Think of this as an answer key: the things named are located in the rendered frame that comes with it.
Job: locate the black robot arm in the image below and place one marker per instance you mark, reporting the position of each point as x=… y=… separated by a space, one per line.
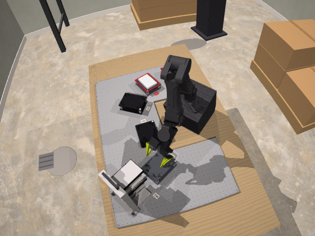
x=177 y=83

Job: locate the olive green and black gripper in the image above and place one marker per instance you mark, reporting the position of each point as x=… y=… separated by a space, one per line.
x=161 y=151

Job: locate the black rectangular frame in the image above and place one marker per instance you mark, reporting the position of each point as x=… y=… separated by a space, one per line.
x=145 y=131

